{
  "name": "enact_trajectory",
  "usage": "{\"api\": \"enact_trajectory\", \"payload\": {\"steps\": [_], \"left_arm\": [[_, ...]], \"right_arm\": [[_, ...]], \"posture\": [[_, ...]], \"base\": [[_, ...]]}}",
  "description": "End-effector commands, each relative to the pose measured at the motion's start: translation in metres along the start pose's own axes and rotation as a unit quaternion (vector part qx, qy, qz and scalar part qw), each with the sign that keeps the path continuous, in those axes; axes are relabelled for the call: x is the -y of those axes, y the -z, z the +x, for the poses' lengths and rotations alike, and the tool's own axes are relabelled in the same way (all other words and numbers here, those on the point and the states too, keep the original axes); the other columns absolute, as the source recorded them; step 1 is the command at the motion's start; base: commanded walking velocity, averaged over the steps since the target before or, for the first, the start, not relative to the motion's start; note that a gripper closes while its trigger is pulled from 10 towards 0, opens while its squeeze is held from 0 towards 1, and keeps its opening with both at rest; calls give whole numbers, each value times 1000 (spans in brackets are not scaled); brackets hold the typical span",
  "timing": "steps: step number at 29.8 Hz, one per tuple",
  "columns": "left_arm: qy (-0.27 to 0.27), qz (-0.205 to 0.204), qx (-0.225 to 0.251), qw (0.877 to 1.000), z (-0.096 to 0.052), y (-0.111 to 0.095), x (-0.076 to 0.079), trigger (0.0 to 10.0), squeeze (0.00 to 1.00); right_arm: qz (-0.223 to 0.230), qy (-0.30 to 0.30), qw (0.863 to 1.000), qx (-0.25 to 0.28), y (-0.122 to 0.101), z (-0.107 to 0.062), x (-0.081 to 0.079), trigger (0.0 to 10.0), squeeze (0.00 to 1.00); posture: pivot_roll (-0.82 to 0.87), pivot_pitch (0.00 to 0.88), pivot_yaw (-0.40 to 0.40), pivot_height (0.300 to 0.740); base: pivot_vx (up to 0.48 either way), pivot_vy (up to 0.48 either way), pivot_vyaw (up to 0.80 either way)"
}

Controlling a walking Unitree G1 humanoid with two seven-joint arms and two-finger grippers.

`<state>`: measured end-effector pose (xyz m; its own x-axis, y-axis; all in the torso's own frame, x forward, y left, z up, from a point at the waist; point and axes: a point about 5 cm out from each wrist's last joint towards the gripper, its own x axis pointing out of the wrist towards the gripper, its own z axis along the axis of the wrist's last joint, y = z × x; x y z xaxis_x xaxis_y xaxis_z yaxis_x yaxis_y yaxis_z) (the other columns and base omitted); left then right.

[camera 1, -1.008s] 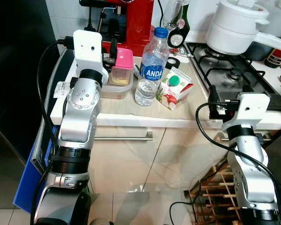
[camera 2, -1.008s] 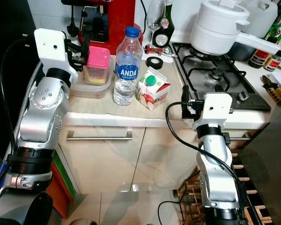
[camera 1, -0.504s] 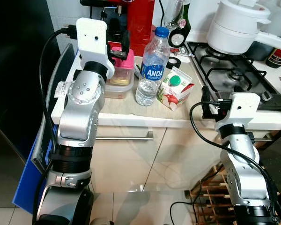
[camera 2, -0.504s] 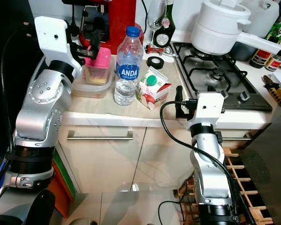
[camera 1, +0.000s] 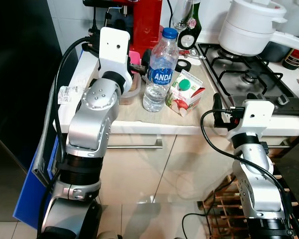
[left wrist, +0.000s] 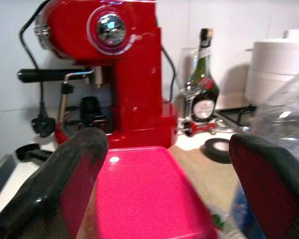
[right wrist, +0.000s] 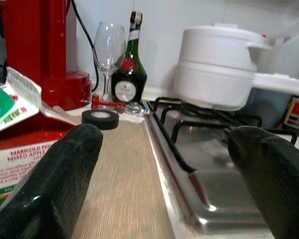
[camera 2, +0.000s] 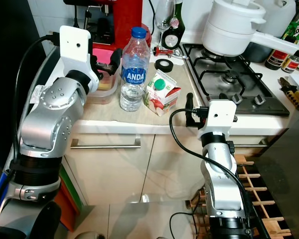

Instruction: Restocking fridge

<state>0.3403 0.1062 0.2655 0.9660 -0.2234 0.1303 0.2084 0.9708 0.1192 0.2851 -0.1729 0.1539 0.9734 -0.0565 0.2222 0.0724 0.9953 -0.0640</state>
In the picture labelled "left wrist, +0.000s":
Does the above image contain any clear wine glass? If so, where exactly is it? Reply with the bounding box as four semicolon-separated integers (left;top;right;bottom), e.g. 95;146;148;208
180;47;214;120

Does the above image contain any black tape roll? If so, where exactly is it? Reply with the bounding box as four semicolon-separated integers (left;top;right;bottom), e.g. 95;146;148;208
202;137;234;165

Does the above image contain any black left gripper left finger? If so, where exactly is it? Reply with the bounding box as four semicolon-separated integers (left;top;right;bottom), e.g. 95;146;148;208
0;127;109;239

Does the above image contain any beige placemat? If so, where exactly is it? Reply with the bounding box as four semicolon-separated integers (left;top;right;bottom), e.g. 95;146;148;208
168;145;240;226

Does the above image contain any red lid food container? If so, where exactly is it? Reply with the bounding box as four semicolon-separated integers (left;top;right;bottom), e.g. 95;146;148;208
76;146;219;239

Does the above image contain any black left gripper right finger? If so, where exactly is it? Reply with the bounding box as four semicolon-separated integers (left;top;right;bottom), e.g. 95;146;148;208
228;133;299;239

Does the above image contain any red coffee machine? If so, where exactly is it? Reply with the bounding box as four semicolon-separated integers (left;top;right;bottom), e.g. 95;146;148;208
16;0;179;150

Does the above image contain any red corkscrew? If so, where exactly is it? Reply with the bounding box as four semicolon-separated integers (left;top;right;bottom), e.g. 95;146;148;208
182;119;219;138

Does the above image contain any clear plastic water bottle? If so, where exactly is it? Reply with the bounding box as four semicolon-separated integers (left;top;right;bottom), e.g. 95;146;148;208
230;71;299;239

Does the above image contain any black plastic scoop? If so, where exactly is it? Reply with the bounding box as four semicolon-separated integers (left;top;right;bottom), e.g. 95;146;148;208
14;143;56;164

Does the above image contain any black plug power cord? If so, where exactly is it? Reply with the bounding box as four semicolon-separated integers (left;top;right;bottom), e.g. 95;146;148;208
18;0;57;138

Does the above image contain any white cooking pot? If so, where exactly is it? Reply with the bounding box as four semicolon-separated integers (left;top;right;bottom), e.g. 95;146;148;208
245;39;299;111

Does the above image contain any dark glass bottle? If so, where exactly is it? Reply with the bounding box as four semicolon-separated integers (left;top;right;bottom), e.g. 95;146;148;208
188;27;220;123

